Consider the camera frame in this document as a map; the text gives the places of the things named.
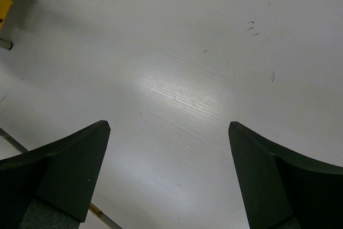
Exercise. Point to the yellow pasta bag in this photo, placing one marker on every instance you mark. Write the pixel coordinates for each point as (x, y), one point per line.
(4, 8)

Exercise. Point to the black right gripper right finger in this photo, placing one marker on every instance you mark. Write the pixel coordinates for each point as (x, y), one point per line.
(282, 188)

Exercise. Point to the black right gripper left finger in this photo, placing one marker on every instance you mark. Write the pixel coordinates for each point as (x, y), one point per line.
(52, 186)

